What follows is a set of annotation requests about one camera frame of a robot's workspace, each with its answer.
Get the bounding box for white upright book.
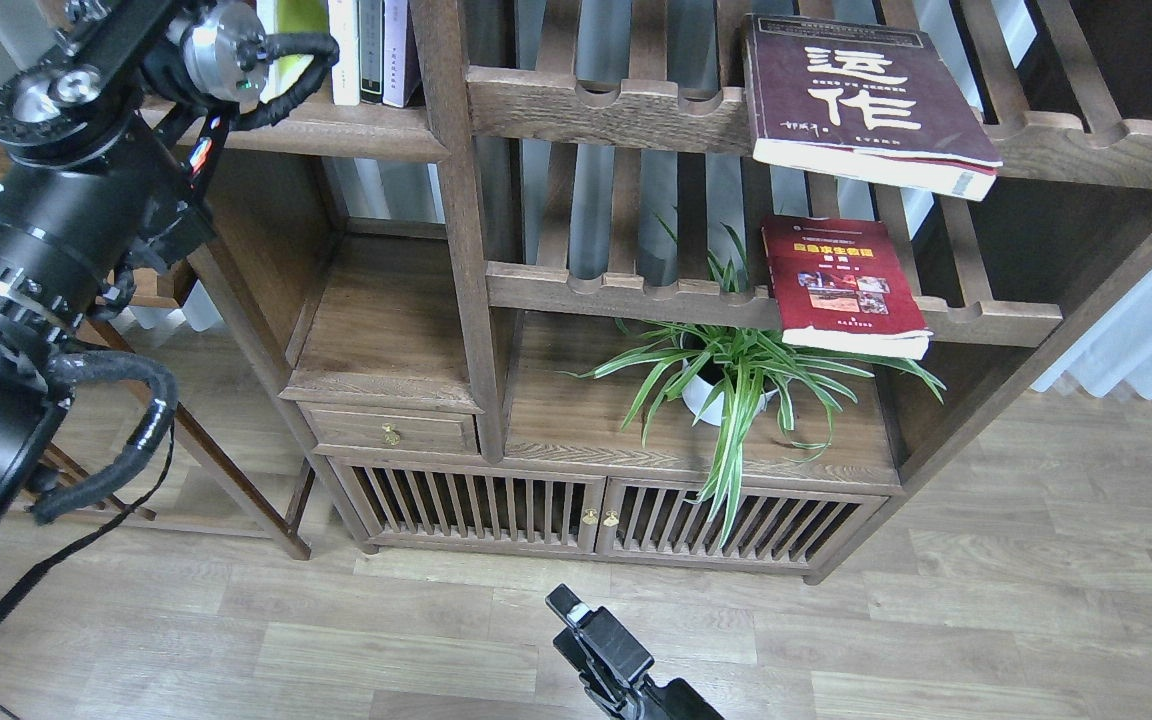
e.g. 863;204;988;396
326;0;361;108

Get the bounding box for dark maroon large book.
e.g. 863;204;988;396
744;13;1005;200

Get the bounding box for black floor cable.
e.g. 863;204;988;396
0;430;177;720

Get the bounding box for wooden bookshelf unit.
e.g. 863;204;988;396
192;1;1152;583

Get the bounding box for wooden side table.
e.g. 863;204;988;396
0;99;316;560

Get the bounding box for yellow green book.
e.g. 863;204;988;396
256;0;329;101

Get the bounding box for lilac upright book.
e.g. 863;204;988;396
381;0;420;108

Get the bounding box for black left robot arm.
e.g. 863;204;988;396
0;1;339;524

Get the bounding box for red paperback book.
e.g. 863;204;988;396
761;215;932;361

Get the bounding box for green spider plant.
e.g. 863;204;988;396
589;283;946;541

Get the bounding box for white plant pot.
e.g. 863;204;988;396
681;361;779;429

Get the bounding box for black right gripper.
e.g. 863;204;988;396
545;584;722;719

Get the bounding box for dark grey upright book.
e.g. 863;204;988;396
357;0;385;104

